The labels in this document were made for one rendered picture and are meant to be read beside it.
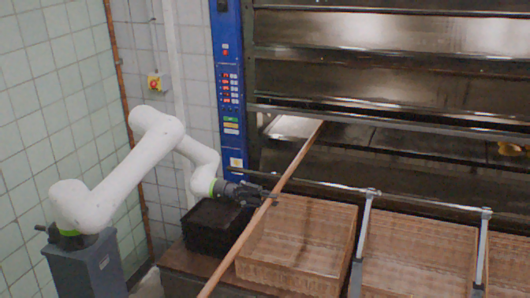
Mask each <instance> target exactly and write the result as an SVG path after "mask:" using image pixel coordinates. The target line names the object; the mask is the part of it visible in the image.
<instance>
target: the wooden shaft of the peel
mask: <svg viewBox="0 0 530 298"><path fill-rule="evenodd" d="M327 122H328V121H322V122H321V123H320V125H319V127H318V128H317V129H315V131H314V132H313V133H312V135H311V136H310V138H309V139H308V141H307V142H306V144H305V145H304V146H303V147H302V149H301V150H300V152H299V153H298V155H297V156H296V158H295V159H294V161H293V163H292V164H291V166H290V167H289V168H288V169H287V171H286V172H285V174H284V175H283V177H282V179H281V180H280V181H279V182H278V184H277V185H276V186H274V188H273V190H272V191H271V193H277V194H278V193H279V192H280V191H281V190H282V188H283V186H284V185H285V183H286V182H287V181H288V179H289V178H290V176H291V175H292V173H293V171H294V170H295V169H296V168H297V166H298V164H299V163H300V161H301V159H302V158H303V157H304V155H305V153H306V152H307V150H308V149H309V148H310V146H311V145H312V143H313V141H314V140H315V138H317V137H318V135H319V134H320V133H321V131H322V130H323V128H324V126H325V125H326V123H327ZM273 201H274V199H273V198H269V197H267V198H266V199H265V202H264V203H263V205H262V206H261V208H260V209H259V210H258V212H257V213H256V215H255V216H254V218H253V219H252V220H251V221H250V223H249V224H248V226H247V227H246V229H245V230H244V232H243V233H242V234H241V236H240V237H239V238H238V240H237V242H236V243H235V244H234V246H233V247H232V248H231V249H230V251H229V252H228V254H227V255H226V257H225V258H224V259H223V261H222V262H221V264H220V265H219V266H218V268H217V270H216V271H215V272H214V273H213V275H212V276H211V278H210V279H209V282H208V283H207V284H206V285H205V287H204V288H203V290H202V291H201V293H200V294H199V295H198V297H197V298H208V297H209V296H210V294H211V292H212V291H213V289H214V288H215V286H216V285H217V284H218V282H219V281H220V278H221V277H222V275H223V274H224V273H225V271H226V269H227V268H228V266H229V265H230V264H231V262H232V261H233V259H234V258H236V256H237V254H238V253H239V251H240V250H241V249H242V247H243V246H244V244H245V243H246V241H247V239H248V238H249V236H250V235H251V233H252V231H253V230H254V228H255V227H256V226H257V224H258V223H259V221H260V220H261V218H262V217H263V216H264V214H265V213H266V211H267V209H268V208H269V206H270V205H271V204H272V203H273Z"/></svg>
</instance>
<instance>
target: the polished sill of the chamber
mask: <svg viewBox="0 0 530 298"><path fill-rule="evenodd" d="M258 141H259V143H268V144H274V145H281V146H287V147H296V148H302V147H303V146H304V145H305V144H306V142H307V141H308V139H307V138H300V137H295V136H283V135H278V134H271V133H265V132H261V134H260V135H259V136H258ZM309 150H313V151H325V152H330V153H336V154H342V155H352V156H358V157H364V158H374V159H380V161H386V162H397V163H403V164H408V165H414V166H424V167H430V168H436V169H447V170H453V171H457V172H463V173H474V174H480V175H486V176H492V177H502V178H508V179H514V180H519V181H530V169H525V168H519V167H513V166H501V165H495V164H490V163H483V162H472V161H465V159H459V158H448V157H442V156H437V155H425V154H419V153H412V152H407V151H395V150H389V149H383V148H377V147H366V146H360V145H353V144H347V143H336V142H330V141H325V140H314V141H313V143H312V145H311V146H310V148H309Z"/></svg>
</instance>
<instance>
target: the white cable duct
mask: <svg viewBox="0 0 530 298"><path fill-rule="evenodd" d="M162 11H163V17H164V24H165V30H166V42H167V49H168V55H169V62H170V73H171V80H172V87H173V94H174V105H175V111H176V117H177V118H178V119H179V121H180V122H181V123H182V124H183V127H184V130H185V133H186V129H185V116H184V109H183V102H182V95H181V83H180V75H179V68H178V62H177V49H176V43H175V34H174V23H173V15H172V9H171V1H170V0H162ZM181 161H182V168H183V174H184V181H185V192H186V199H187V206H188V211H189V210H190V209H191V208H192V207H193V206H194V205H196V204H195V203H194V196H193V194H192V193H191V192H190V191H189V189H188V183H189V181H190V178H191V170H190V163H189V159H187V158H186V157H184V156H183V155H182V156H181Z"/></svg>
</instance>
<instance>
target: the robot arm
mask: <svg viewBox="0 0 530 298"><path fill-rule="evenodd" d="M129 127H130V128H131V129H132V130H133V131H134V132H135V133H136V134H138V135H140V136H142V137H143V138H142V139H141V140H140V142H139V143H138V144H137V145H136V146H135V147H134V148H133V149H132V151H131V152H130V153H129V154H128V155H127V156H126V158H125V159H124V161H123V162H122V163H121V164H120V165H119V166H118V167H117V168H115V169H114V170H113V171H112V172H111V173H110V174H109V175H108V176H107V177H106V178H105V179H104V180H103V181H102V182H101V183H100V184H98V185H97V186H96V187H95V188H94V189H92V190H91V191H90V190H89V189H88V187H87V186H86V185H85V184H84V183H83V182H82V181H79V180H76V179H67V180H63V181H59V182H57V183H56V184H54V185H52V186H51V187H50V189H49V192H48V196H49V199H50V205H51V208H52V211H53V214H54V219H55V222H54V223H53V224H51V225H48V226H45V225H35V226H34V229H35V230H40V231H44V232H46V233H47V234H48V235H49V237H48V239H47V241H48V244H56V243H59V246H60V248H61V249H62V250H64V251H81V250H84V249H86V248H89V247H91V246H92V245H93V244H95V243H96V242H97V240H98V239H99V232H101V231H102V230H103V229H105V228H106V226H107V225H108V223H109V222H110V220H111V219H112V217H113V216H114V214H115V213H117V211H118V210H119V208H120V207H121V205H122V204H123V203H124V202H125V201H126V198H127V197H128V196H129V194H130V193H131V192H132V191H133V189H134V188H135V187H136V186H137V185H138V184H139V183H140V182H141V181H142V179H143V178H144V177H145V176H146V175H147V174H148V173H149V172H150V171H151V170H152V169H153V168H154V167H156V166H157V165H158V164H159V163H160V162H161V161H162V159H163V158H164V157H165V156H166V155H167V154H168V153H169V152H170V151H175V152H177V153H178V154H180V155H183V156H184V157H186V158H187V159H189V161H190V162H193V163H194V164H196V168H195V169H194V171H193V173H192V176H191V178H190V181H189V183H188V189H189V191H190V192H191V193H192V194H193V195H194V196H197V197H210V198H215V199H222V201H226V200H227V199H231V200H232V201H238V202H240V203H241V207H253V208H261V206H262V205H263V203H264V202H265V199H264V198H263V199H258V198H256V197H253V196H250V195H249V194H259V195H261V196H264V197H269V198H273V199H277V198H278V194H277V193H271V192H269V191H265V190H263V189H262V186H260V185H257V184H252V183H248V182H246V181H244V180H242V181H241V182H240V184H232V183H230V181H225V180H221V179H217V178H215V174H216V171H217V169H218V166H219V163H220V156H219V153H218V152H217V151H216V150H215V149H212V148H210V147H208V146H206V145H204V144H202V143H201V142H199V141H197V140H194V139H193V138H192V137H191V136H189V135H188V134H186V133H185V130H184V127H183V124H182V123H181V122H180V121H179V119H178V118H177V117H175V116H172V115H169V114H165V113H162V112H160V111H158V110H156V109H154V108H152V107H151V106H147V105H139V106H136V107H135V108H133V109H132V110H131V112H130V114H129ZM245 187H246V188H245ZM251 188H252V189H251ZM244 201H246V202H244Z"/></svg>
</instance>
